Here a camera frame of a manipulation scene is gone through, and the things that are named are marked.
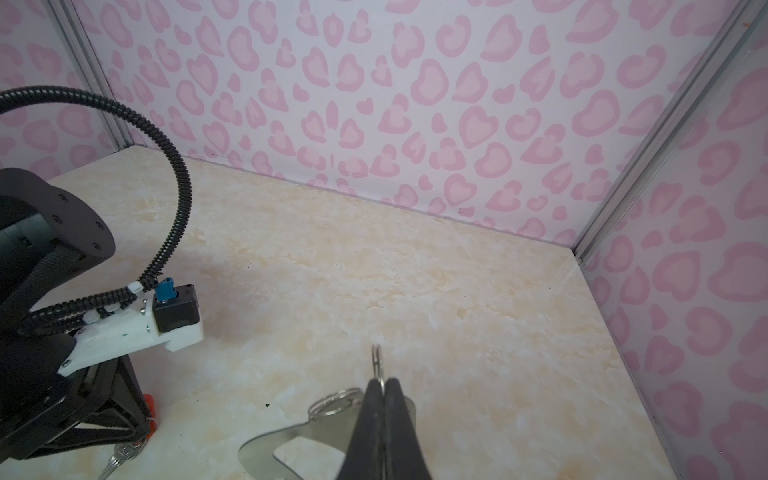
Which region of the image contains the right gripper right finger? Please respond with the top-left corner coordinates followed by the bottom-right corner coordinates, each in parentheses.
top-left (383, 378), bottom-right (431, 480)

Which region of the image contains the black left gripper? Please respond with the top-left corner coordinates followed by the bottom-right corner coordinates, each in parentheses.
top-left (1, 355), bottom-right (153, 461)

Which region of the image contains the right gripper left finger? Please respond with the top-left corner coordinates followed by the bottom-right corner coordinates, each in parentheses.
top-left (336, 379), bottom-right (385, 480)

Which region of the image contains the key with red tag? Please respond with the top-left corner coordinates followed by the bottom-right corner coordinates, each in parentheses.
top-left (95, 392), bottom-right (160, 480)

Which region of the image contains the silver split key ring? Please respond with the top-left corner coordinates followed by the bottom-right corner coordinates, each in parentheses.
top-left (369, 343), bottom-right (388, 385)

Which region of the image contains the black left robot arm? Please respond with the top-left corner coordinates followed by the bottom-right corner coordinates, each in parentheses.
top-left (1, 168), bottom-right (153, 460)

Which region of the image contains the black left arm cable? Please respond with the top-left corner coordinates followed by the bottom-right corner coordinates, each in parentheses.
top-left (0, 85), bottom-right (194, 337)

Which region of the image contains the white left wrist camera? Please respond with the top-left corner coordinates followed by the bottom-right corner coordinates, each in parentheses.
top-left (58, 277), bottom-right (204, 377)

